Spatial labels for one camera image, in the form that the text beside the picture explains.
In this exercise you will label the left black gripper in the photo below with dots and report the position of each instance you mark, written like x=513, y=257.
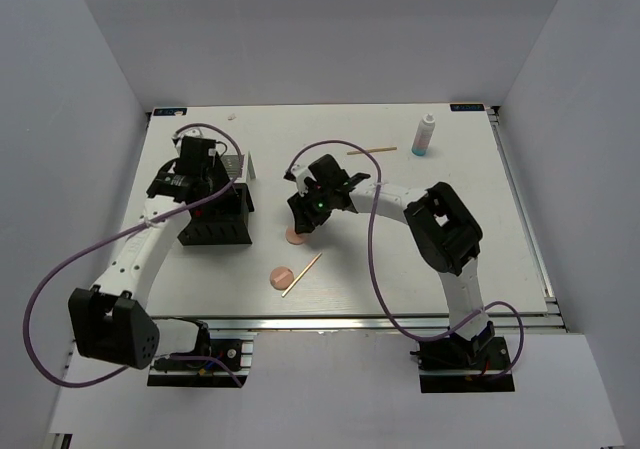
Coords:
x=218, y=171

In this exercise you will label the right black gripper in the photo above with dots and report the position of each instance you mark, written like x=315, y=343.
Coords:
x=299, y=205

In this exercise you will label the pink round puff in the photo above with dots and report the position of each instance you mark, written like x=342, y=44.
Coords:
x=281, y=278
x=294, y=238

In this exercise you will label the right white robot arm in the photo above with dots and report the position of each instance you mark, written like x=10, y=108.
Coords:
x=446, y=235

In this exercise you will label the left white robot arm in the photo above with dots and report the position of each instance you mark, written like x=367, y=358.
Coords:
x=109, y=320

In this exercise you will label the white mesh organizer box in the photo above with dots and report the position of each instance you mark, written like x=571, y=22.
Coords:
x=240, y=167

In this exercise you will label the black mesh organizer box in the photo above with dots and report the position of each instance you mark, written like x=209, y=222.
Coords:
x=224, y=221

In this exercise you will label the left blue table label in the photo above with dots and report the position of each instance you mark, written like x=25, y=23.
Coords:
x=169, y=112

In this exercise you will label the blue table label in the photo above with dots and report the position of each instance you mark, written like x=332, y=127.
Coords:
x=467, y=107
x=169, y=112

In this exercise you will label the wooden stick far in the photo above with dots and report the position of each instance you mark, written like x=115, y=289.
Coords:
x=372, y=150

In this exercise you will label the wooden stick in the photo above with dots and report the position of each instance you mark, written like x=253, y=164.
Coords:
x=301, y=275
x=372, y=150

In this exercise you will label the wooden stick near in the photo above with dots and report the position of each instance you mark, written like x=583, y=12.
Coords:
x=301, y=275

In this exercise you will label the white pink blue bottle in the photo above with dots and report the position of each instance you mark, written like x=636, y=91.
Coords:
x=424, y=133

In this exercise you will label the right blue table label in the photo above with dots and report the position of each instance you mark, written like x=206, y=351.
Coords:
x=467, y=107

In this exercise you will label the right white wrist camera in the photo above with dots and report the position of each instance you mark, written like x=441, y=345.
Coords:
x=299, y=173

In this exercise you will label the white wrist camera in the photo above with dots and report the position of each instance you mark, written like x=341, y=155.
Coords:
x=179, y=135
x=299, y=173

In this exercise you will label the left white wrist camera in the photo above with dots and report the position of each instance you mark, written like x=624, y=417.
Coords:
x=179, y=135

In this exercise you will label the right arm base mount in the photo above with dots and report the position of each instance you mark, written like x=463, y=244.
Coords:
x=443, y=370

